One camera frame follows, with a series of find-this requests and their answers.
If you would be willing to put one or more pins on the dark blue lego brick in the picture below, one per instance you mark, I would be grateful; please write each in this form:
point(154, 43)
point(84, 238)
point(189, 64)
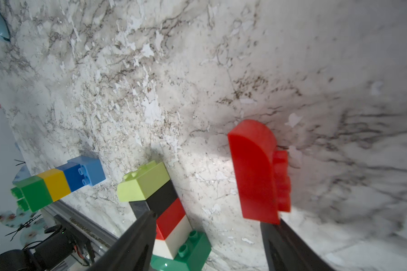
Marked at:
point(72, 175)

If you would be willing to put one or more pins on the green lego base brick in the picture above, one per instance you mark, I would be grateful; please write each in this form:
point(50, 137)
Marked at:
point(191, 256)

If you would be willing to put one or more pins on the cream lego brick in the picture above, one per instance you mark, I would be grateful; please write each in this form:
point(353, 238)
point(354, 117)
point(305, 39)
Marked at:
point(169, 247)

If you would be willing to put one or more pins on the red lego brick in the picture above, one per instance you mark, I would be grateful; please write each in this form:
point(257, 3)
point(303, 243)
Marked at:
point(169, 219)

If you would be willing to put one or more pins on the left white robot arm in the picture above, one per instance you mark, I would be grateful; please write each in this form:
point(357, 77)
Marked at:
point(64, 242)

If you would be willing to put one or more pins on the yellow lego brick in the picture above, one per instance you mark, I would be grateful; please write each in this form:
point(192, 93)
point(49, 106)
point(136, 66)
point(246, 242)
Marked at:
point(56, 183)

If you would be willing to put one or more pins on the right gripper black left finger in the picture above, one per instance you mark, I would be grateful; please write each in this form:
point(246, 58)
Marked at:
point(133, 250)

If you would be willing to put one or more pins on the light blue lego brick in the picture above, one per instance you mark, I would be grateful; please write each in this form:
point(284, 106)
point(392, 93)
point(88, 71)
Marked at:
point(90, 169)

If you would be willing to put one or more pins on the black lego brick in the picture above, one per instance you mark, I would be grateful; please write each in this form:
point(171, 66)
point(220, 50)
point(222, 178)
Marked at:
point(159, 202)

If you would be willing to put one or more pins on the small red lego piece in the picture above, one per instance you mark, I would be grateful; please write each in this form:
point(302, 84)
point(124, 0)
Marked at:
point(261, 172)

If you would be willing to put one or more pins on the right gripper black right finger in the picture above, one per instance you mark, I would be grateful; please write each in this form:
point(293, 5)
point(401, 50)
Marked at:
point(286, 251)

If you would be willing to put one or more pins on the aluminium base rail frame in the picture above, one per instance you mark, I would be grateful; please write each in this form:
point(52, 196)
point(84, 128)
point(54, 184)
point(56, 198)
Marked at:
point(91, 240)

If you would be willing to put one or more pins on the small green lego brick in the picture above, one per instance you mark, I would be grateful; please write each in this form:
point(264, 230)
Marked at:
point(31, 194)

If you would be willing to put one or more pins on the lime green lego brick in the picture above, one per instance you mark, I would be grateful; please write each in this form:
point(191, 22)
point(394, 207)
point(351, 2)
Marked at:
point(142, 183)

